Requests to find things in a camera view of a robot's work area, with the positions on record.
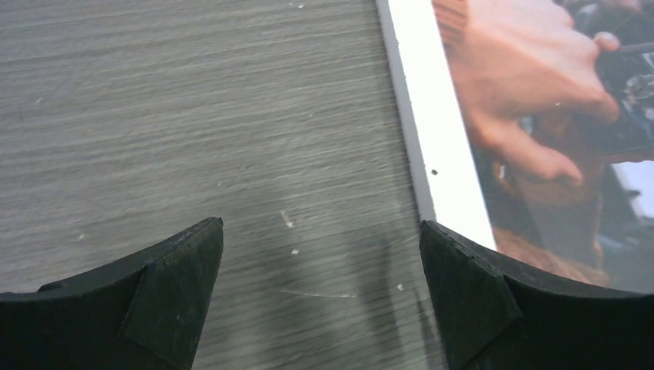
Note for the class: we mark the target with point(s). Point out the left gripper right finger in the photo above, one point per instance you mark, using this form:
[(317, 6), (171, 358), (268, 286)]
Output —
[(495, 312)]

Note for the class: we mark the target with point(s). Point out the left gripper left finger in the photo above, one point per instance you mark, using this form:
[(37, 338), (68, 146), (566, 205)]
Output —
[(143, 311)]

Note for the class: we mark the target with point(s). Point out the white wooden picture frame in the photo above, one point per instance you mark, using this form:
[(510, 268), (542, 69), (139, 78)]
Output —
[(442, 167)]

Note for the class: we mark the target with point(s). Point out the printed photo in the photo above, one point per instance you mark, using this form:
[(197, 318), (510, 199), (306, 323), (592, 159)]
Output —
[(556, 99)]

